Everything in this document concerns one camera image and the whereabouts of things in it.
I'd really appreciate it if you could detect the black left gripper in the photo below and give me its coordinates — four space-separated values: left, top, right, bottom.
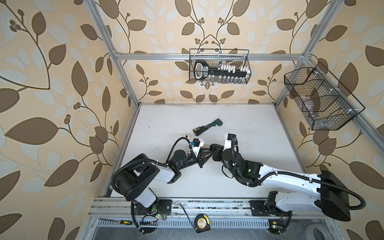
177 147 214 173

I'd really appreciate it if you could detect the beige earbud charging case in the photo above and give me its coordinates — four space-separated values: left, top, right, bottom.
183 134 192 140

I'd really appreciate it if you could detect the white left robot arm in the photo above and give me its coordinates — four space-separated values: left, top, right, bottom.
111 137 214 214

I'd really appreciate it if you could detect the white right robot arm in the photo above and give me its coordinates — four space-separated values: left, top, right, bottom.
210 144 366 222

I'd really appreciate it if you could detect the green rivet gun tool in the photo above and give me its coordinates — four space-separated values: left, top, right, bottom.
193 119 223 136

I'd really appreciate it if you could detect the yellow black tape measure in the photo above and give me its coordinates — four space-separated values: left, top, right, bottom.
194 214 212 234

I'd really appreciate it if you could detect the black socket set holder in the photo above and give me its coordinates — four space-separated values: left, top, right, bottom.
192 60 252 80

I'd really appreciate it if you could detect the grey tape roll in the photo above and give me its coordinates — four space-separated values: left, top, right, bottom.
305 224 334 240

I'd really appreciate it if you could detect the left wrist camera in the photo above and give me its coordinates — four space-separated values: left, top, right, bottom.
190 139 204 157

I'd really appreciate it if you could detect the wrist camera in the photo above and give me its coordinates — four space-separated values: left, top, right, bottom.
190 139 204 157
224 134 238 150

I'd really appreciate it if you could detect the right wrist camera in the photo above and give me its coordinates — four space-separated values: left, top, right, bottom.
224 134 238 150

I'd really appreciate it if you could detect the black wire basket back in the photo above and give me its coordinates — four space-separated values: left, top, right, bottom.
189 48 252 85

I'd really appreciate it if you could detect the black wire basket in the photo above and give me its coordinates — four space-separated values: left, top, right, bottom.
284 62 366 131
189 48 252 85

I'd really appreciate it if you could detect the yellow handled screwdriver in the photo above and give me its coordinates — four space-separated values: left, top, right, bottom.
99 218 132 226

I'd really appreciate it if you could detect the black wire basket right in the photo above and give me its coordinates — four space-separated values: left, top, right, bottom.
284 62 366 131

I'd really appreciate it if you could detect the aluminium frame post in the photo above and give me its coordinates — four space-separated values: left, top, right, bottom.
274 0 344 109

